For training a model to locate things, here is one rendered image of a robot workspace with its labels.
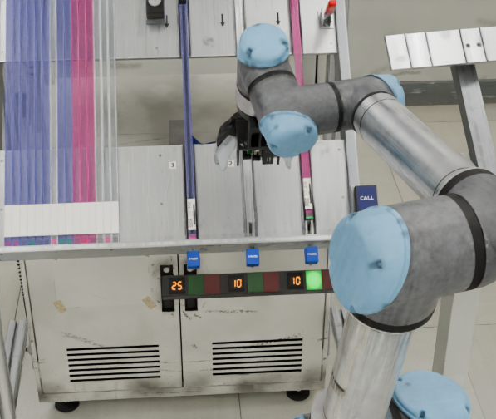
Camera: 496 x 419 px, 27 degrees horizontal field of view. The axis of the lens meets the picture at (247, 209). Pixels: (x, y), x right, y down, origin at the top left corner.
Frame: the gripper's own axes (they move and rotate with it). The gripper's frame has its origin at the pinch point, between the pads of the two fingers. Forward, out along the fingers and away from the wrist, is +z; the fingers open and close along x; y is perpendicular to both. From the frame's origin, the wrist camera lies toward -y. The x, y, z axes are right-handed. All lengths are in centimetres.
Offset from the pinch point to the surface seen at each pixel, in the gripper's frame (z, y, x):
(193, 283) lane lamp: 19.8, 14.5, -11.3
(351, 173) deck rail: 12.7, -3.7, 19.6
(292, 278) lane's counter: 19.8, 14.3, 7.2
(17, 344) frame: 62, 7, -50
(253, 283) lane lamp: 19.9, 15.0, 0.0
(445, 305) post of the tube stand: 45, 10, 42
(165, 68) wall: 156, -140, -17
